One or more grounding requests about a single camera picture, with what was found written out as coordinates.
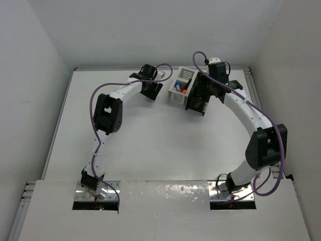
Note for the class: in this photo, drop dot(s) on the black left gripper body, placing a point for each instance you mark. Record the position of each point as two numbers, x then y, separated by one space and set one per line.
152 91

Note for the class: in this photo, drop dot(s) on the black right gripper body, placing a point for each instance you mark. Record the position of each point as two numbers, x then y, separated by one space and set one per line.
212 83

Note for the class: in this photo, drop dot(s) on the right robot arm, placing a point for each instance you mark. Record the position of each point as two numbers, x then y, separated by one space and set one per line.
232 95

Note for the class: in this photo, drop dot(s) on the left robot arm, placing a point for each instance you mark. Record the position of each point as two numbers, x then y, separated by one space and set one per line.
106 116

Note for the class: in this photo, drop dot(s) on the black slotted organizer container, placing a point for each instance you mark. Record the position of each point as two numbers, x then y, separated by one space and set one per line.
199 96

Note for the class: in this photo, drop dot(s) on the white slotted organizer container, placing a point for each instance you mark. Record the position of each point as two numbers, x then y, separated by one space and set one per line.
182 75

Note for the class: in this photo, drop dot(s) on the white front panel board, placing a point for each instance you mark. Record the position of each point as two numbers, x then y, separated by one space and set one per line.
161 211

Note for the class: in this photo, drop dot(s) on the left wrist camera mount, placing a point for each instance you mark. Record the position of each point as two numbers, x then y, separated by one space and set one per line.
160 75

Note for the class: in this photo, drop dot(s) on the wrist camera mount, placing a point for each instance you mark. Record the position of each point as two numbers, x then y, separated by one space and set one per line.
214 60
160 75

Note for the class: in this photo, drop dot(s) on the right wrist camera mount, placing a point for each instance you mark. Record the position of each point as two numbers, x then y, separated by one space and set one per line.
214 60

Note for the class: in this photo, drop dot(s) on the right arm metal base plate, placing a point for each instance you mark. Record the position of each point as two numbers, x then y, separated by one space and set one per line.
218 192

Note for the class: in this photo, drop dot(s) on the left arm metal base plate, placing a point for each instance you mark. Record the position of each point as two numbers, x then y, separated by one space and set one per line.
103 192

